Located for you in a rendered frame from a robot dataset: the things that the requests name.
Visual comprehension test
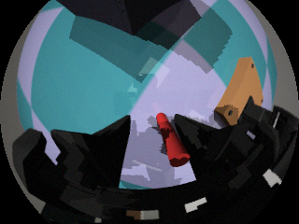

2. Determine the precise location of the red peg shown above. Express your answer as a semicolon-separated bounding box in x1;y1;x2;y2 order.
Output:
156;112;190;168

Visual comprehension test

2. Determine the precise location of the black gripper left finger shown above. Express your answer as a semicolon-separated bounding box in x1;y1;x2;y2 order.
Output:
50;115;131;188

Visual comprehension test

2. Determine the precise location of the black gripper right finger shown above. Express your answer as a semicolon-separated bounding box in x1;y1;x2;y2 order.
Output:
173;115;250;179

